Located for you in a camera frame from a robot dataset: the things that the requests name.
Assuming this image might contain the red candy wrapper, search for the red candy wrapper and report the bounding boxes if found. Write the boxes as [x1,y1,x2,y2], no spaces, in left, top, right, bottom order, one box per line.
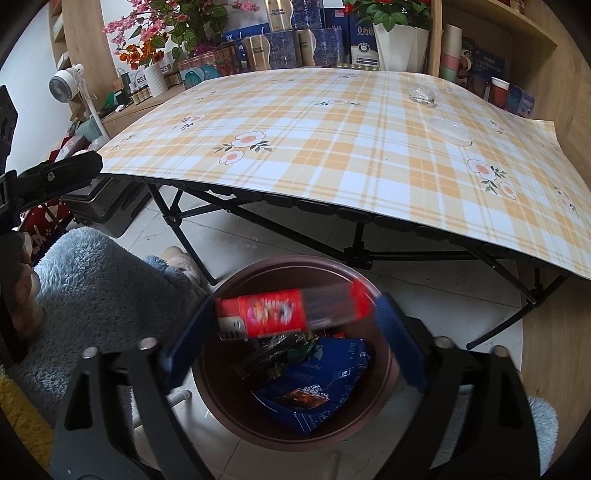
[216,280,374,340]

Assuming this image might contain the blue snack bag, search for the blue snack bag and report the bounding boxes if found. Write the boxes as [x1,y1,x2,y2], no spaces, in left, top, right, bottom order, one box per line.
[254,337,370,436]

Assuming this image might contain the clear plastic lid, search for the clear plastic lid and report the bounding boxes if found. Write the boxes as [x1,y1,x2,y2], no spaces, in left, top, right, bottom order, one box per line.
[429,117,473,147]

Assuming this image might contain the clear plastic wrap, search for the clear plastic wrap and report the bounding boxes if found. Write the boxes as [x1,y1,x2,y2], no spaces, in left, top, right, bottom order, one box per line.
[408,85,437,108]

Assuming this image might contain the brown round trash bin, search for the brown round trash bin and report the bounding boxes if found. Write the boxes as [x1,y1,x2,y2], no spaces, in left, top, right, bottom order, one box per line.
[192,256,400,451]

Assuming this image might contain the left hand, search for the left hand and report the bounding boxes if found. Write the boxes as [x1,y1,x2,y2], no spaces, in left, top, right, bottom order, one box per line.
[1,230,44,339]

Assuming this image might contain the dark storage case on floor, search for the dark storage case on floor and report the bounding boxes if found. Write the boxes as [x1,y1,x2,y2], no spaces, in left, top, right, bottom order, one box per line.
[61,177,151,238]

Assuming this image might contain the white desk fan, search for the white desk fan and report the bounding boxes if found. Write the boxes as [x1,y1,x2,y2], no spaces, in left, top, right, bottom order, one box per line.
[49,63,109,139]

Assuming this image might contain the grey fleece trouser leg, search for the grey fleece trouser leg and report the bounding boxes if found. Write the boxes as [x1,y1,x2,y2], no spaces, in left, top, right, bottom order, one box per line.
[8,227,206,424]

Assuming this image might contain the orange flowers white vase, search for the orange flowers white vase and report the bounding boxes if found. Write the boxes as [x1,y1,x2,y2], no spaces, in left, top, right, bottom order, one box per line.
[115,35,167,97]

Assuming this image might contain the plaid floral tablecloth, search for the plaid floral tablecloth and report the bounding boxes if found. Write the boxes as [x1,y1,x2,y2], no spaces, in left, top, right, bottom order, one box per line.
[101,68,590,277]

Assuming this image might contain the striped teal gift box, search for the striped teal gift box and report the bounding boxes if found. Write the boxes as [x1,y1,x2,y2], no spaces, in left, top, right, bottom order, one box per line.
[178,44,242,90]

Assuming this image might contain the pink blossom plant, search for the pink blossom plant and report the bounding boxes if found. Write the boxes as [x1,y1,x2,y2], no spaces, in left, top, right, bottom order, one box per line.
[103,0,260,60]

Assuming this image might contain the red paper cup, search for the red paper cup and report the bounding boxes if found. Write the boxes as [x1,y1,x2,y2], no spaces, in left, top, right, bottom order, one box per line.
[489,77,510,109]

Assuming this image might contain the stacked pastel paper cups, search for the stacked pastel paper cups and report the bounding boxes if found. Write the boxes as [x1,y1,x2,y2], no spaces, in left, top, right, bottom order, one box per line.
[439,24,462,83]

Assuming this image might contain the blue gold gift boxes stack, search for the blue gold gift boxes stack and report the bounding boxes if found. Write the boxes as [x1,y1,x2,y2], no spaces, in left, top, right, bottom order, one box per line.
[221,0,380,73]

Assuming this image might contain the red rose plant white pot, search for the red rose plant white pot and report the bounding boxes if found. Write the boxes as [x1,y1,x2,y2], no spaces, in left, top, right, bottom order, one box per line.
[342,0,432,73]

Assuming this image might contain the wooden shelf unit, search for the wooden shelf unit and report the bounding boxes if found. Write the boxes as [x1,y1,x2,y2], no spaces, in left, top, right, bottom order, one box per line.
[433,1,590,135]

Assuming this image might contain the black folding table frame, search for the black folding table frame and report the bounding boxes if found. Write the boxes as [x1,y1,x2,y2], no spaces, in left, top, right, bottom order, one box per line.
[148,182,578,353]

